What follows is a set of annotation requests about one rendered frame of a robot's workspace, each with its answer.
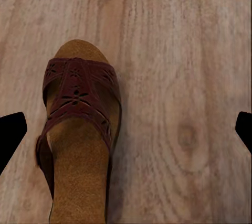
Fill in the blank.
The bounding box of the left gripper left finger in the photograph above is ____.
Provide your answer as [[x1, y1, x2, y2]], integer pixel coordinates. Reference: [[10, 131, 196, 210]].
[[0, 112, 27, 174]]

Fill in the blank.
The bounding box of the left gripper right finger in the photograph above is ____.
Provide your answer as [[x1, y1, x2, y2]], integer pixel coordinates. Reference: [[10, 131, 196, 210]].
[[235, 111, 252, 154]]

